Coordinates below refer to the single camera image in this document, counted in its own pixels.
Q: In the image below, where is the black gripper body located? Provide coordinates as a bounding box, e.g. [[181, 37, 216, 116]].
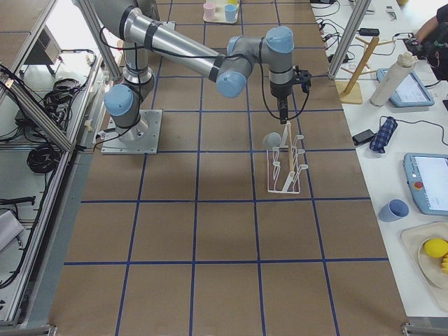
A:
[[269, 82, 293, 100]]

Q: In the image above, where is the grey-blue plastic cup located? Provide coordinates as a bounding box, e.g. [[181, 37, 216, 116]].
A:
[[262, 132, 282, 151]]

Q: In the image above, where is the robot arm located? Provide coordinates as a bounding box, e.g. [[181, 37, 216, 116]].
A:
[[87, 1, 295, 142]]

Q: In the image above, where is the light blue plastic cup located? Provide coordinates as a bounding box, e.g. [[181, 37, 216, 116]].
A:
[[224, 3, 237, 23]]

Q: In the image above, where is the pink plastic cup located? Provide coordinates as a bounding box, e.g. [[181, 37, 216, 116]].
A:
[[203, 1, 216, 21]]

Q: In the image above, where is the grey-blue cup on desk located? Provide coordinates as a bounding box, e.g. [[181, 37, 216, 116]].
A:
[[379, 199, 409, 223]]

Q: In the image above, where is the wooden mug tree stand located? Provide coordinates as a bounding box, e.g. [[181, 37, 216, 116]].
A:
[[335, 36, 395, 104]]

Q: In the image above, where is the black power adapter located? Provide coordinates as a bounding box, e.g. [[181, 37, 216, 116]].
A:
[[352, 129, 376, 146]]

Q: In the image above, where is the white plastic tray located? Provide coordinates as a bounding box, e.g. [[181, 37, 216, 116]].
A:
[[202, 2, 240, 25]]

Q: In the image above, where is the folded blue plaid umbrella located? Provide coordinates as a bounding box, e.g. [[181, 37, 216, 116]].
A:
[[370, 117, 398, 154]]

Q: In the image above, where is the white cylindrical bottle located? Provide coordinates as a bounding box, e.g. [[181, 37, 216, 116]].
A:
[[370, 51, 418, 106]]

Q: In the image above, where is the blue teach pendant tablet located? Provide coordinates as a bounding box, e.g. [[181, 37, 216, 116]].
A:
[[388, 71, 435, 108]]

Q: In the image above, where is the person at desk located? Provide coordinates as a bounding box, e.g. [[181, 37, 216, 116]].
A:
[[416, 4, 447, 81]]

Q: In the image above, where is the beige tray on desk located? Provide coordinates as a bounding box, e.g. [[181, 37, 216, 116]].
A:
[[400, 222, 447, 312]]

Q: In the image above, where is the yellow toy lemon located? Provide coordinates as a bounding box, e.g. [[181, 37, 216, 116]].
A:
[[423, 238, 448, 258]]

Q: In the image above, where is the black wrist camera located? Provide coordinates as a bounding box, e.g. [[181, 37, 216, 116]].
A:
[[293, 65, 312, 94]]

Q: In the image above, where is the white wire cup rack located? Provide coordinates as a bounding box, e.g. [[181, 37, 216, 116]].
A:
[[266, 121, 308, 195]]

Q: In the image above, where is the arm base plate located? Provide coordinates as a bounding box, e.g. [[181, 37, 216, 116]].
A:
[[101, 109, 163, 155]]

